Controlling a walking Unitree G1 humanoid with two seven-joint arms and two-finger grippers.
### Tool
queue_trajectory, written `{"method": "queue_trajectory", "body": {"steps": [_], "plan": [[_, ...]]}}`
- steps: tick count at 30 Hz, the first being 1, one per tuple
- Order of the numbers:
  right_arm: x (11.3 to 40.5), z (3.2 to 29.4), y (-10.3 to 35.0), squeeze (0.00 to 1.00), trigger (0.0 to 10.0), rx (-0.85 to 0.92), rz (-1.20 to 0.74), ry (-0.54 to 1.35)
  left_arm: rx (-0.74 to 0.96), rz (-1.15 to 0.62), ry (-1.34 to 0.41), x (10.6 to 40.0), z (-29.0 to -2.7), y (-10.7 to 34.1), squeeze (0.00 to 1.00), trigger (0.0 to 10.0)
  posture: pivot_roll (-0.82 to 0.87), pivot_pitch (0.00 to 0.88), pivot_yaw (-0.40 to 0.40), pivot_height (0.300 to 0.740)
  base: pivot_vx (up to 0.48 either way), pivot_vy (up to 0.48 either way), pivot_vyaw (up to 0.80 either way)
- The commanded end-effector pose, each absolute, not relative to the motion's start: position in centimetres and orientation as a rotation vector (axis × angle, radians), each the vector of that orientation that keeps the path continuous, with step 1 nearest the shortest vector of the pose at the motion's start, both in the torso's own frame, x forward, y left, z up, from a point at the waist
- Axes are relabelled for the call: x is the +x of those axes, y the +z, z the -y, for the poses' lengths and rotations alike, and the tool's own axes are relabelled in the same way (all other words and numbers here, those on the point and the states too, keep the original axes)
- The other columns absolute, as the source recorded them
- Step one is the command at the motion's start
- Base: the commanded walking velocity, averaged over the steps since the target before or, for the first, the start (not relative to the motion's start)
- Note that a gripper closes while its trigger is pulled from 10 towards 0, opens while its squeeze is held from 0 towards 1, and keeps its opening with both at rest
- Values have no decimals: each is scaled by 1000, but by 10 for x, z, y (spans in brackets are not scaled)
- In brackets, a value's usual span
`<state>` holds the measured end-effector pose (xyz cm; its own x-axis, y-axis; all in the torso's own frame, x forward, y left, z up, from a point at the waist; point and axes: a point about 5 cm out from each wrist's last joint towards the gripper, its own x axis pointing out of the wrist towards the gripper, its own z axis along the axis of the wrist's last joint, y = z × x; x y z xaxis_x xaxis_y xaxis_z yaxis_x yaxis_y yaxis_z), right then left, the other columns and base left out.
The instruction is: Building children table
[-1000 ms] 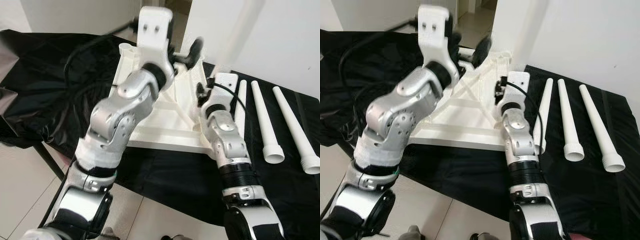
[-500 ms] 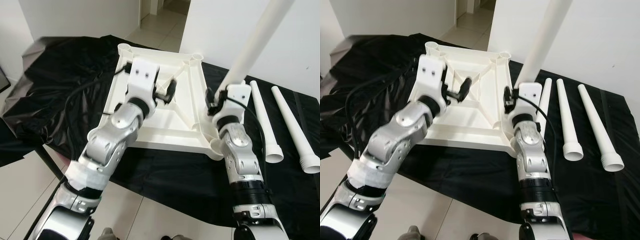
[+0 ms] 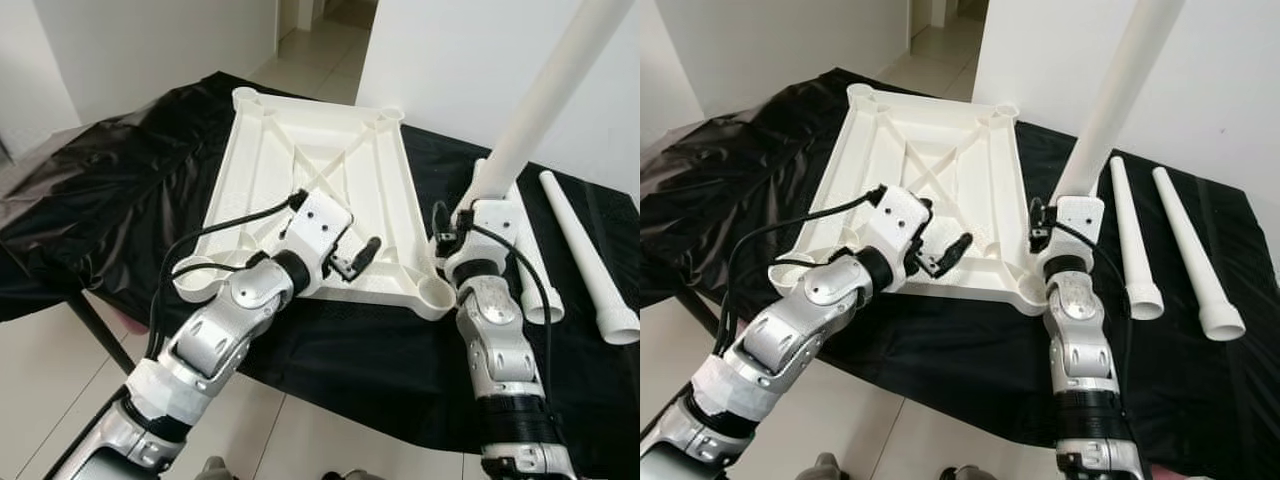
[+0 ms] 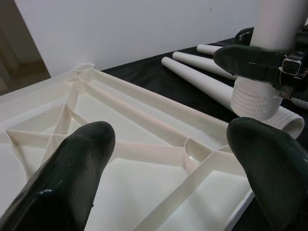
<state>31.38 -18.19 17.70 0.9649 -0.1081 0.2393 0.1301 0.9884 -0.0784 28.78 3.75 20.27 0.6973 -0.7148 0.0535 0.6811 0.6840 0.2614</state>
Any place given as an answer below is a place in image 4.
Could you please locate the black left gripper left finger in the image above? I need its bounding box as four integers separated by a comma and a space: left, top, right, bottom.
0, 121, 116, 231

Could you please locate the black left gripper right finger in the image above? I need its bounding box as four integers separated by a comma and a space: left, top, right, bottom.
227, 117, 308, 231

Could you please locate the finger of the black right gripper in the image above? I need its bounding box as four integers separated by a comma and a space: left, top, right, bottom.
213, 45, 284, 93
234, 26, 255, 45

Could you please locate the white plastic table leg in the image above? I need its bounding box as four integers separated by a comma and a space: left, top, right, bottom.
196, 44, 226, 57
160, 56, 305, 140
171, 51, 308, 110
230, 0, 304, 121

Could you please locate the white plastic table top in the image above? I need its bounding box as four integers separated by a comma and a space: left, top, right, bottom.
0, 63, 256, 231

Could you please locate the black table cloth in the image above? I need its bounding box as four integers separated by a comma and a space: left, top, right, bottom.
101, 36, 308, 231

